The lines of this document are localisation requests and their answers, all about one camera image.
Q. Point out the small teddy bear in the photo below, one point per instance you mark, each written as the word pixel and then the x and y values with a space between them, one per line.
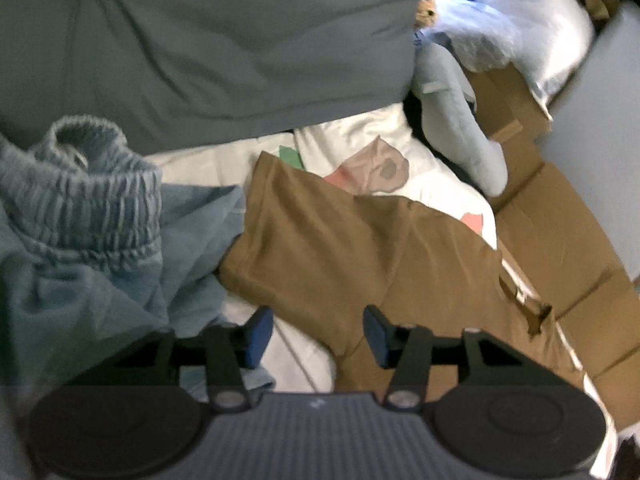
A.
pixel 427 10

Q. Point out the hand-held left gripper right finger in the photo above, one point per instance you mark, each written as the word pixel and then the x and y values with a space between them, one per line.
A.
pixel 377 337

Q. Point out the flattened cardboard box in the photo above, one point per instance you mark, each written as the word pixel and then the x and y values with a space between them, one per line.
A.
pixel 560 230

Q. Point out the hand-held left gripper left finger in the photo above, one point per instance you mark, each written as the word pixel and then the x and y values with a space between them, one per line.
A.
pixel 260 335

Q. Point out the bear print bedsheet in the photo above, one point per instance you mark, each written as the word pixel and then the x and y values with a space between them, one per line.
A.
pixel 440 180

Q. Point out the clear plastic bags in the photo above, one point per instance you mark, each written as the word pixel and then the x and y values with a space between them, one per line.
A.
pixel 475 35

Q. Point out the dark green-grey blanket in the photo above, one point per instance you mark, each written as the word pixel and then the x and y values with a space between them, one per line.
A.
pixel 225 45

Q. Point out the brown printed t-shirt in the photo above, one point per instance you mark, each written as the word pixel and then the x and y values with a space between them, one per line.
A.
pixel 375 250

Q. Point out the blue denim pants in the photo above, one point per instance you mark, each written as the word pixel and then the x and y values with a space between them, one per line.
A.
pixel 90 220

